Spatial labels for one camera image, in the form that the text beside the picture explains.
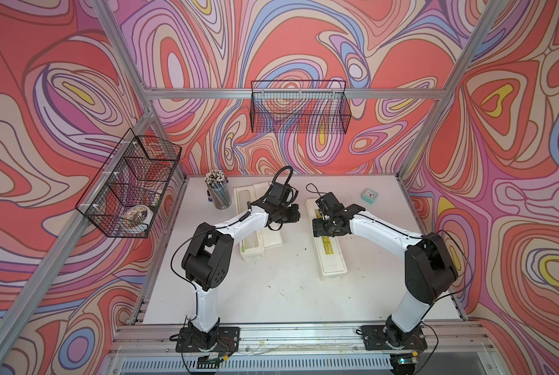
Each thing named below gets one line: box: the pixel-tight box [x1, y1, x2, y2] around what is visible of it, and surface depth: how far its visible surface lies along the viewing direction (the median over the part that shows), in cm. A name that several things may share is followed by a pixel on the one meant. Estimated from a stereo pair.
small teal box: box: [360, 188, 380, 205], surface depth 112 cm
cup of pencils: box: [204, 169, 232, 210], surface depth 98 cm
